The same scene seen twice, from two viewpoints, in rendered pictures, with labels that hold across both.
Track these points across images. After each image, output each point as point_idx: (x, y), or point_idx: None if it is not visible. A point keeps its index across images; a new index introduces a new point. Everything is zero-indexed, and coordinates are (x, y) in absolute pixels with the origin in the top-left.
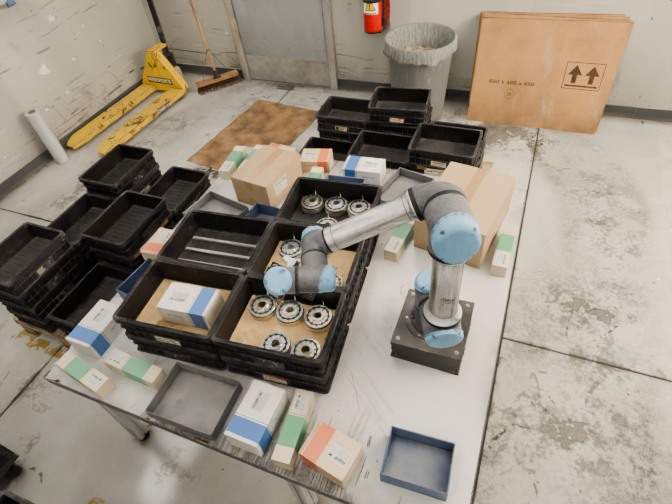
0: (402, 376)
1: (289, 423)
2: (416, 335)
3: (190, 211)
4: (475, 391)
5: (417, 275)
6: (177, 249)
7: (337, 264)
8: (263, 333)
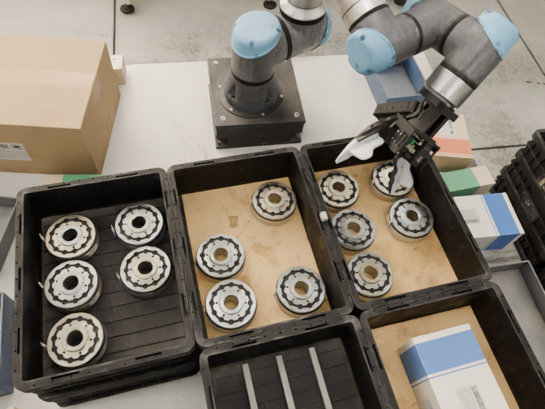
0: (317, 124)
1: (454, 184)
2: (283, 98)
3: None
4: (294, 66)
5: (258, 43)
6: None
7: (222, 219)
8: (400, 254)
